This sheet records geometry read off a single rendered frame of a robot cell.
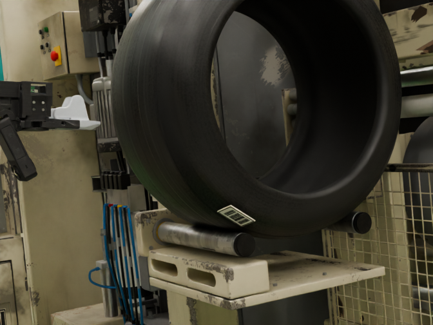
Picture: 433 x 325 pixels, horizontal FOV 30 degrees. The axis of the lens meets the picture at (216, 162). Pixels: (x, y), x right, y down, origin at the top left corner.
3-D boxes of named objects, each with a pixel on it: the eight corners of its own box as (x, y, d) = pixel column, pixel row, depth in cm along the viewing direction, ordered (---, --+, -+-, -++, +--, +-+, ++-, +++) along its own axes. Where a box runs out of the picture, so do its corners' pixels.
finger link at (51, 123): (82, 119, 139) (32, 117, 134) (82, 128, 139) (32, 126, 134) (73, 120, 143) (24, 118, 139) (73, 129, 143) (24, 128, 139)
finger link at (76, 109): (106, 95, 142) (55, 93, 138) (105, 129, 142) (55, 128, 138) (100, 97, 145) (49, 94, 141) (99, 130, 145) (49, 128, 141)
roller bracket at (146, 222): (137, 256, 179) (133, 213, 179) (285, 229, 198) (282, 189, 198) (144, 258, 176) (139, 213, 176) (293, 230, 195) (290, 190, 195)
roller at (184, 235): (177, 230, 181) (164, 246, 180) (163, 216, 180) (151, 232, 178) (260, 244, 151) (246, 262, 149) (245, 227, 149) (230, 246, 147)
